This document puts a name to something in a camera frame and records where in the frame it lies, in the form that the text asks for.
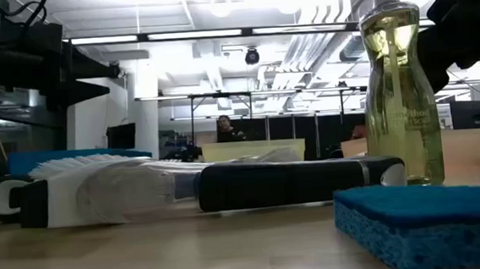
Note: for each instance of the yellow plastic bin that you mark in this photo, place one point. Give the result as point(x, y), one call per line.
point(224, 151)

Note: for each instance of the orange plastic bin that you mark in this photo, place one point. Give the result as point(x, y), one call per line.
point(466, 152)

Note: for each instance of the round white ceiling lamp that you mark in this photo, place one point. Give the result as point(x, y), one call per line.
point(220, 6)

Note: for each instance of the blue two-tone sponge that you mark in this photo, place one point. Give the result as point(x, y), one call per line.
point(420, 232)

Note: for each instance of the clear soap bottle yellow liquid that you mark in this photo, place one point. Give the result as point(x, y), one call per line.
point(398, 98)

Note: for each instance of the black rig light bar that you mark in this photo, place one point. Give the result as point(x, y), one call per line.
point(195, 34)

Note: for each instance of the black background workstation frame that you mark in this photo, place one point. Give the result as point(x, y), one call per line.
point(220, 95)

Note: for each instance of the black computer monitor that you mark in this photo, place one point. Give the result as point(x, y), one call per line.
point(121, 136)
point(473, 116)

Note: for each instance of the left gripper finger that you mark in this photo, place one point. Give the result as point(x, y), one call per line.
point(82, 91)
point(85, 67)

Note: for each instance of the blue plastic bin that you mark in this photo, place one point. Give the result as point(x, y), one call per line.
point(34, 159)

